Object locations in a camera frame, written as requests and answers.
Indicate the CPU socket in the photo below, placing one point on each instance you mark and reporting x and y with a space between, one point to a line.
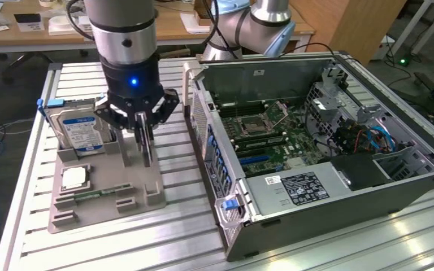
253 125

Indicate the green motherboard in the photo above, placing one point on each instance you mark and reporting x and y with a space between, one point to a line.
296 146

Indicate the white box with black top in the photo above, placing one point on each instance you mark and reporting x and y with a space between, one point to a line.
30 22

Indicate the graphics card with metal bracket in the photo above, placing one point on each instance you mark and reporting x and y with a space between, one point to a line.
146 146

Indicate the white box holding tape roll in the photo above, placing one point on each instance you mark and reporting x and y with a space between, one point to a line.
61 26

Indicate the white printed box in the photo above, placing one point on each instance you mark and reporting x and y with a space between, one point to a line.
85 21

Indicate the white paper stack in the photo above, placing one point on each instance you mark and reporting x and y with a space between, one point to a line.
194 25

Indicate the black office chair base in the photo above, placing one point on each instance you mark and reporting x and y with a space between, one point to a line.
18 60

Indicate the blue case latch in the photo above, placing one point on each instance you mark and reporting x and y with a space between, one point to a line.
229 204

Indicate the hard disk with blue bracket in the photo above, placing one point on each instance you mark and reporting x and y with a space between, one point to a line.
78 132

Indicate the grey power supply unit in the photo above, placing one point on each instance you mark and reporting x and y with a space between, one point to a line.
300 189

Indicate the brown cardboard box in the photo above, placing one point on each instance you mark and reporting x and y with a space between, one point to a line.
204 8

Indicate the metal disk bay cage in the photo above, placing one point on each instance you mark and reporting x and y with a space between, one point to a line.
326 110

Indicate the installed black RAM stick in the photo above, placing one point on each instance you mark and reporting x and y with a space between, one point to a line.
261 144
258 139

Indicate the grey parts rack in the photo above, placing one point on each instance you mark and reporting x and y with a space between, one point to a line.
107 209

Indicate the blue expansion slot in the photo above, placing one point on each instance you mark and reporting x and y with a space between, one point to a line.
254 160

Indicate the silver CPU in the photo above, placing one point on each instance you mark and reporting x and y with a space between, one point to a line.
75 179

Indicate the open grey PC case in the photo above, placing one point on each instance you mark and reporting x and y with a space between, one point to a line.
316 220

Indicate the wooden cabinet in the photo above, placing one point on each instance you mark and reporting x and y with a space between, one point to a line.
353 28

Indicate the wooden desk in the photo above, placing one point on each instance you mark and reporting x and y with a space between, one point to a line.
20 39

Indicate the green RAM stick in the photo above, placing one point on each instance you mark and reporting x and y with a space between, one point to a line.
94 194

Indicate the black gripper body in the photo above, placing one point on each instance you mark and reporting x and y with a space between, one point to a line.
134 82

